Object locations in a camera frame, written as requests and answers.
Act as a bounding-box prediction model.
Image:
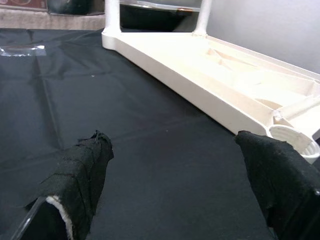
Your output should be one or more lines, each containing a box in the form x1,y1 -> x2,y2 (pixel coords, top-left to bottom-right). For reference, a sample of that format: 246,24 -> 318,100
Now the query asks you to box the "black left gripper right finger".
234,129 -> 320,240

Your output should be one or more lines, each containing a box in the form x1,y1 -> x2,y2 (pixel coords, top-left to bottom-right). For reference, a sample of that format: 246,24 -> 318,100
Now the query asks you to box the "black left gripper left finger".
23,129 -> 115,240

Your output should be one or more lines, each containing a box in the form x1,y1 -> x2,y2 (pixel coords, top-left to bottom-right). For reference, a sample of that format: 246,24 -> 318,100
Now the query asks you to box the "white plastic table top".
101,27 -> 320,165

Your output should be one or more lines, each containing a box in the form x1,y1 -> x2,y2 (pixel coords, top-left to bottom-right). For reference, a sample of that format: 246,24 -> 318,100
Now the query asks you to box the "black tablecloth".
0,27 -> 320,240

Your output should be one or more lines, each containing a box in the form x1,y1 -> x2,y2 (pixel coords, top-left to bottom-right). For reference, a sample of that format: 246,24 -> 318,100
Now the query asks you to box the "beige fabric bench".
0,8 -> 106,30

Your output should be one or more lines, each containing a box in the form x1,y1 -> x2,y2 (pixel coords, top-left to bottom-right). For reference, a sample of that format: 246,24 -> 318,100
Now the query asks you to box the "shiny black bag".
47,0 -> 106,16

